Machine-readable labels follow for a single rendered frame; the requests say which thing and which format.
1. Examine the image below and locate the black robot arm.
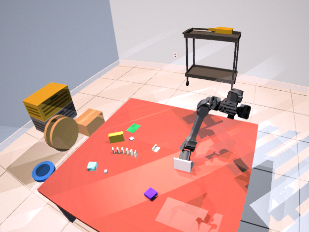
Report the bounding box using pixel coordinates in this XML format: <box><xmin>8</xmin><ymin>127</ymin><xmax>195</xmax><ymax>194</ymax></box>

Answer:
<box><xmin>179</xmin><ymin>88</ymin><xmax>243</xmax><ymax>161</ymax></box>

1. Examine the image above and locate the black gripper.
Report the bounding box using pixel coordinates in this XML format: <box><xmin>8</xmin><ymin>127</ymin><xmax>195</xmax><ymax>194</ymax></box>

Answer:
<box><xmin>209</xmin><ymin>96</ymin><xmax>252</xmax><ymax>119</ymax></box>

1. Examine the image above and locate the yellow rectangular block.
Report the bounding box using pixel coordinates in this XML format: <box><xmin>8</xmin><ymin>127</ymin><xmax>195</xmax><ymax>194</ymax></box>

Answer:
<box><xmin>108</xmin><ymin>132</ymin><xmax>125</xmax><ymax>143</ymax></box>

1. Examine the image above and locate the purple block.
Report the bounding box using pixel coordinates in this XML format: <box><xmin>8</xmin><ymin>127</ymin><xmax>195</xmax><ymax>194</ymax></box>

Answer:
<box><xmin>144</xmin><ymin>187</ymin><xmax>158</xmax><ymax>201</ymax></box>

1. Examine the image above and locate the green flat rectangular block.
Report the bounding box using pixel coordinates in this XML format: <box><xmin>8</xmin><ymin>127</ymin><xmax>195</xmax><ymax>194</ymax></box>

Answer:
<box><xmin>126</xmin><ymin>124</ymin><xmax>140</xmax><ymax>133</ymax></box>

